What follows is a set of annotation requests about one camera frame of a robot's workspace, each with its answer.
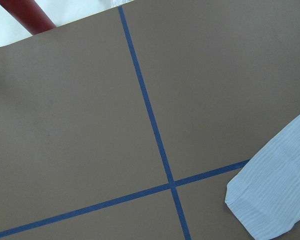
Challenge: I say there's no light blue button-up shirt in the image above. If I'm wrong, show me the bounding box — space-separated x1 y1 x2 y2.
225 115 300 240

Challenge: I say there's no brown paper table cover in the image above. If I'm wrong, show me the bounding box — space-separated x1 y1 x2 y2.
0 0 300 240

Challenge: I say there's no red cylinder bottle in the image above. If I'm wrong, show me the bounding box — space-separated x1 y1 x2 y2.
0 0 56 35

